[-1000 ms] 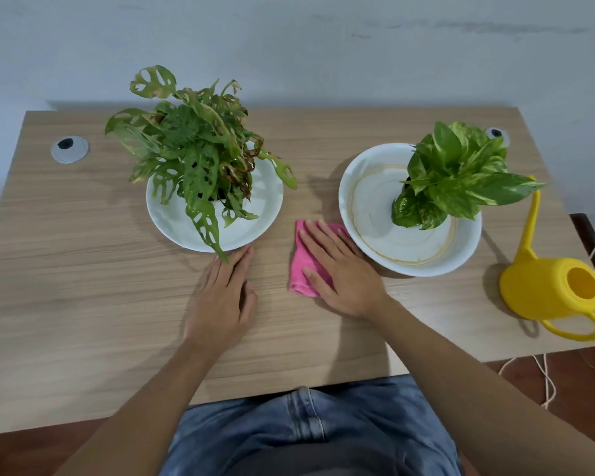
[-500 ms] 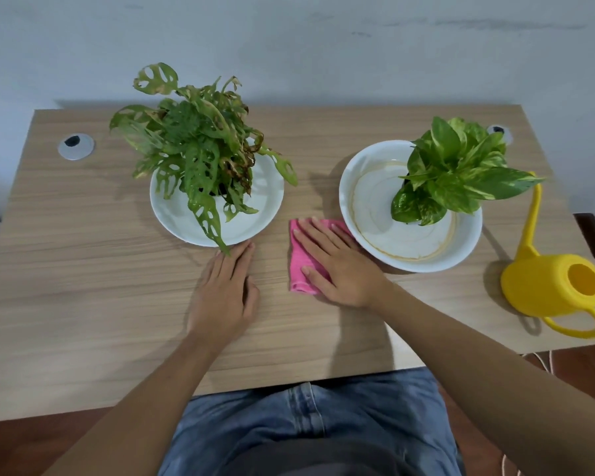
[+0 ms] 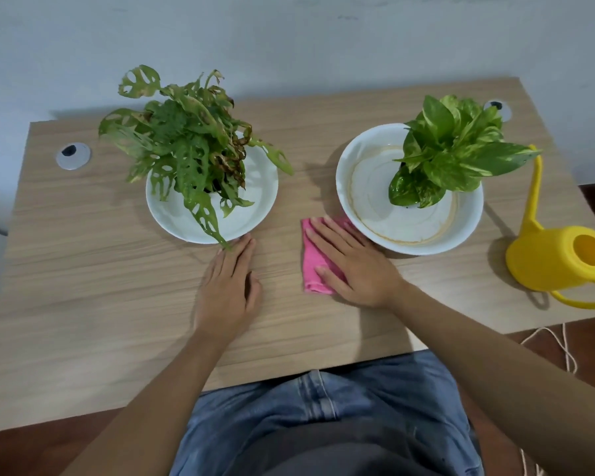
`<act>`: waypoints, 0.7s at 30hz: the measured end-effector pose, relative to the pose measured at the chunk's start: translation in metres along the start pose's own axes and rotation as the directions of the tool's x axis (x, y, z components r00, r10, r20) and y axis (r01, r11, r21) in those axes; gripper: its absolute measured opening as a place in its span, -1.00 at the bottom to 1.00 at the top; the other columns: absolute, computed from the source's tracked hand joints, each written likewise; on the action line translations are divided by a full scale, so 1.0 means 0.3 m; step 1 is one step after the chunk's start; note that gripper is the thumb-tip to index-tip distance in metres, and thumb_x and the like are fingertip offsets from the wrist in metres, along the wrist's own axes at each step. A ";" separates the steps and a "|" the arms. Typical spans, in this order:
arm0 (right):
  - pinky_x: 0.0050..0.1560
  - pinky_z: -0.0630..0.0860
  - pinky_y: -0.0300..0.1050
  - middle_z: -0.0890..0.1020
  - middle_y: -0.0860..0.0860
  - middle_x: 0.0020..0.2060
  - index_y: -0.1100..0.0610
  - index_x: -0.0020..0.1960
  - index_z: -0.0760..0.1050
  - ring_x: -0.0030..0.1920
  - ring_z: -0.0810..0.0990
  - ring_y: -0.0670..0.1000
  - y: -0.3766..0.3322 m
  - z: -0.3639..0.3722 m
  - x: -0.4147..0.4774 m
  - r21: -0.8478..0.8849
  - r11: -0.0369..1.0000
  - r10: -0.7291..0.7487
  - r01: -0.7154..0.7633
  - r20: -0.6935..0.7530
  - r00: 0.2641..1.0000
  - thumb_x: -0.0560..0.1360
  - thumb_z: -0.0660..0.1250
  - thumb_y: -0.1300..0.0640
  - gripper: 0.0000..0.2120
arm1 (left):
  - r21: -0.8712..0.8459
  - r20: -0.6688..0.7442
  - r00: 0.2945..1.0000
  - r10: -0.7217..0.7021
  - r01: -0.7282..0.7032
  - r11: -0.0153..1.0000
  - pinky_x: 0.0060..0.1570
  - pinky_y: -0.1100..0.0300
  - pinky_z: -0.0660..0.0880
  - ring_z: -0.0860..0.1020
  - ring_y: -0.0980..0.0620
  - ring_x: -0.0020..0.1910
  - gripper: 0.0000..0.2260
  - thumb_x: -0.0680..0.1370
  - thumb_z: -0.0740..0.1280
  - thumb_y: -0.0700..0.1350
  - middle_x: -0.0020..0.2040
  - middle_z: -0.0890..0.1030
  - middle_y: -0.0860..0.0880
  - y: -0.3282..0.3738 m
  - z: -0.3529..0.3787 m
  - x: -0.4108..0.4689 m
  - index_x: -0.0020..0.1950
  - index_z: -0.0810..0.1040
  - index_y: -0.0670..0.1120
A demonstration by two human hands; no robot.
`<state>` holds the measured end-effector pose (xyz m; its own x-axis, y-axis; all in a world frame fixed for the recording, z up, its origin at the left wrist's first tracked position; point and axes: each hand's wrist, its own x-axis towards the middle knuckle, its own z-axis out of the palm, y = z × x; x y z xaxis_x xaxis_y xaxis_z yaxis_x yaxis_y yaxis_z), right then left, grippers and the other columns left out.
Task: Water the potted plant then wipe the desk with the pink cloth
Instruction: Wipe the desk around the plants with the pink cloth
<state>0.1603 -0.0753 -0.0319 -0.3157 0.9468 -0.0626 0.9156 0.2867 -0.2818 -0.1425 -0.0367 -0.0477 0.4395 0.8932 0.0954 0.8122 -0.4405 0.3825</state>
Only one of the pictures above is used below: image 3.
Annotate dark shirt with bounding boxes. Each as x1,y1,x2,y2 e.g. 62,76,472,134
223,416,445,476

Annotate pothos plant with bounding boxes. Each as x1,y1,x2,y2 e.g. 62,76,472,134
388,95,541,210

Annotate yellow watering can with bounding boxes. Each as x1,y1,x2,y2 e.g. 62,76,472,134
505,145,595,311

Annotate shallow white plate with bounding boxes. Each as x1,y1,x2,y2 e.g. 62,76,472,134
145,143,280,245

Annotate person's left forearm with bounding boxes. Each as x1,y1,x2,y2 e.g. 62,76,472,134
61,327,229,476

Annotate deep white bowl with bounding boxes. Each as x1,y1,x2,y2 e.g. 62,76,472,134
335,123,485,257

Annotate wooden table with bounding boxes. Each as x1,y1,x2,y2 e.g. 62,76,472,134
0,77,595,435

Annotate person's right forearm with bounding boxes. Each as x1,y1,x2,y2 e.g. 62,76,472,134
389,284,595,476

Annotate pink microfiber cloth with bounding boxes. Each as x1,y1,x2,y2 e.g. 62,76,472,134
301,216,358,295

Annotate monstera plant with holed leaves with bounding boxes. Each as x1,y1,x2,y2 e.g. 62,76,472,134
98,64,295,249

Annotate grey cable grommet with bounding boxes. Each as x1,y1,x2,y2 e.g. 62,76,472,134
55,141,93,171
483,99,513,123

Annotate person's right hand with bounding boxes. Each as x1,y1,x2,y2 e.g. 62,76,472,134
305,216,410,311

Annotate person's left hand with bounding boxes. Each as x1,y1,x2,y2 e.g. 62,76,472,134
193,234,262,342

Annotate white cable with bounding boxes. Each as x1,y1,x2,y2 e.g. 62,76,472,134
518,212,595,476

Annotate blue jeans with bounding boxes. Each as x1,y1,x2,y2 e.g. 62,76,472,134
170,350,485,476

